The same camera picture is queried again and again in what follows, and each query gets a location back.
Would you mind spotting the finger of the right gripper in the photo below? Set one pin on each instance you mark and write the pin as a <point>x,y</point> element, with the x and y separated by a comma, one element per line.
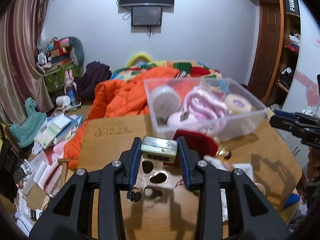
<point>287,116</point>
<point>302,126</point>

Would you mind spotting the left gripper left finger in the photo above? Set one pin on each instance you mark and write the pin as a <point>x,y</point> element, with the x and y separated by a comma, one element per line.
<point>69,214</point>

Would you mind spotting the red velvet pouch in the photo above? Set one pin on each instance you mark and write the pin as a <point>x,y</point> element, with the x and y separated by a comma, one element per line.
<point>199,142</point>

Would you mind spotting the cream tub clear lid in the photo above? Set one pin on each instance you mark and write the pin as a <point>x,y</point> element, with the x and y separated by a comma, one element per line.
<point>237,104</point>

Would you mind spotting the white drawstring pouch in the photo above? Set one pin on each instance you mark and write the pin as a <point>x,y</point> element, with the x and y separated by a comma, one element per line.
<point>223,165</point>

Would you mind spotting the cream mahjong tile box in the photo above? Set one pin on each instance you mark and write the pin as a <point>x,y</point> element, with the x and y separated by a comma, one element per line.
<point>159,149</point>

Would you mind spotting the white round jar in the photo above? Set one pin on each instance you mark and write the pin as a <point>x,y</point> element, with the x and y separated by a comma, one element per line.
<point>164,101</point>

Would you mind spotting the person right hand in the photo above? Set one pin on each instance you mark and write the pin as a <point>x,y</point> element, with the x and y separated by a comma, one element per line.
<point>313,164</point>

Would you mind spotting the gold ribbon bow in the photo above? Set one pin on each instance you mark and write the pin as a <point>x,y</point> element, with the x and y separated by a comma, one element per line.
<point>222,151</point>

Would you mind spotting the wooden wardrobe shelf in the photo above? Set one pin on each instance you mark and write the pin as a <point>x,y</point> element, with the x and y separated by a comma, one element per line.
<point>279,23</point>

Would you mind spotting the clear plastic storage bin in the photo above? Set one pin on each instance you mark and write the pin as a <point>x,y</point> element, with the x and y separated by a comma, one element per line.
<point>203,109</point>

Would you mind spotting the black bottle cap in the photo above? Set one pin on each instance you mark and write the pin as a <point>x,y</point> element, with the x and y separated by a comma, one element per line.
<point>134,195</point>

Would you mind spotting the stack of books papers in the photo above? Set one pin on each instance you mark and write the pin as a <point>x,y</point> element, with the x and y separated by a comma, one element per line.
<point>54,130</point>

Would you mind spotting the colourful patchwork blanket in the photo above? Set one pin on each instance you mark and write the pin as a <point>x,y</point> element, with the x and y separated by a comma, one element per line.
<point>187,68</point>

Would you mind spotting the teal rocking horse toy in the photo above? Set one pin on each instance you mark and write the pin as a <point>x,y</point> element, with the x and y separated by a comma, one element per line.
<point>26,132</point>

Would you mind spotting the orange puffer jacket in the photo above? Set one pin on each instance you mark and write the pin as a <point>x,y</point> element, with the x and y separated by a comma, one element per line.
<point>114,98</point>

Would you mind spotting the white mug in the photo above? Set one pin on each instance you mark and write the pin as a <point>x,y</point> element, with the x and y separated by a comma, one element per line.
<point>63,100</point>

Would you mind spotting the pink bunny figure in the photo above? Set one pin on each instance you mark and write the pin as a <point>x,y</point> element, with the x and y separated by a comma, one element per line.
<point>70,87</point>

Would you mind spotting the striped brown curtain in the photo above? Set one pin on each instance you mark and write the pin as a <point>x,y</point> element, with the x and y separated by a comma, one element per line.
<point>21,28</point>

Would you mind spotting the dark purple garment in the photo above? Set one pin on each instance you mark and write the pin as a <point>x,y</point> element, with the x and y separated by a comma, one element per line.
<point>95,73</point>

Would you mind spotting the plush toy pile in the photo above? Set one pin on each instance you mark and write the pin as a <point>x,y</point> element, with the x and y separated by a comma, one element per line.
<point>63,51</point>

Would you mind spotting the small wall monitor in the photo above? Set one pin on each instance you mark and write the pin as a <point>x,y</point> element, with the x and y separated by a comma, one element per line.
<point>146,16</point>

